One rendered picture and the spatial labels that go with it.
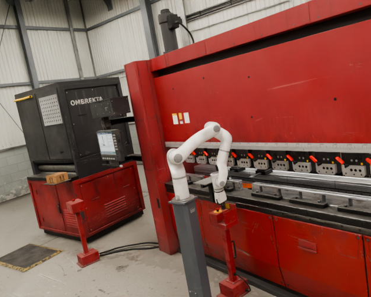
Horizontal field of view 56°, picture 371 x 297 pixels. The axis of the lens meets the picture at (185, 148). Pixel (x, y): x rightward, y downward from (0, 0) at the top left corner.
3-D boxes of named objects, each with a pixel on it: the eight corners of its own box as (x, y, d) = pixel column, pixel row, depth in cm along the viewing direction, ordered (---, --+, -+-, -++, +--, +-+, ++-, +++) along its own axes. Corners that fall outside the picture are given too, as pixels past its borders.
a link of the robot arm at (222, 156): (235, 153, 283) (226, 189, 285) (227, 150, 298) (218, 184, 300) (225, 151, 280) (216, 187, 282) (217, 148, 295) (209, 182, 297)
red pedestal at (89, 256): (76, 263, 437) (61, 201, 424) (94, 256, 451) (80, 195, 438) (81, 268, 420) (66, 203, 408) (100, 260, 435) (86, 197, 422)
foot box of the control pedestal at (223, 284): (215, 296, 315) (213, 284, 314) (234, 284, 330) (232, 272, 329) (231, 304, 300) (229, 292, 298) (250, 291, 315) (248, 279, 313)
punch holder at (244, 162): (237, 167, 316) (235, 149, 313) (244, 164, 321) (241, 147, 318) (249, 167, 304) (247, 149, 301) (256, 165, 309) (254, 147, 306)
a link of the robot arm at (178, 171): (173, 180, 279) (168, 151, 275) (169, 176, 296) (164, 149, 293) (188, 177, 281) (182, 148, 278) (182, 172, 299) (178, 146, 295)
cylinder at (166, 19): (160, 56, 381) (152, 12, 374) (178, 55, 396) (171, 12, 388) (177, 50, 354) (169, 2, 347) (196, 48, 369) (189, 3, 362)
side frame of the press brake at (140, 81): (159, 250, 433) (123, 65, 399) (209, 226, 482) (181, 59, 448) (170, 256, 413) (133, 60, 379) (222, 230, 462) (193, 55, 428)
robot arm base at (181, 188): (184, 203, 275) (181, 181, 272) (166, 201, 287) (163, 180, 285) (198, 195, 290) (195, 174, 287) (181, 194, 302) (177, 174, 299)
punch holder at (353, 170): (343, 175, 235) (340, 152, 233) (349, 172, 240) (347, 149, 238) (365, 178, 223) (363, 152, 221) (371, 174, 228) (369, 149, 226)
